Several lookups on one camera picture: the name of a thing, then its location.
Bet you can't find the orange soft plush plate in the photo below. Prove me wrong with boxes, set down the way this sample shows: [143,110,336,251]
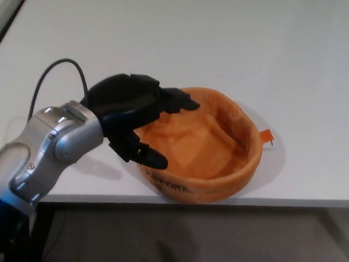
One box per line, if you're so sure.
[135,87,274,204]

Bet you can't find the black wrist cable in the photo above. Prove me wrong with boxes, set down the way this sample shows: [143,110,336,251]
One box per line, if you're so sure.
[27,58,89,121]

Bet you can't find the black table frame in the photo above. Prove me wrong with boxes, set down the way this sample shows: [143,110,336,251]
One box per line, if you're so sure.
[27,203,57,262]

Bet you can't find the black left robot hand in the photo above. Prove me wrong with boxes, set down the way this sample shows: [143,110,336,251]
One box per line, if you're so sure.
[80,73,201,169]

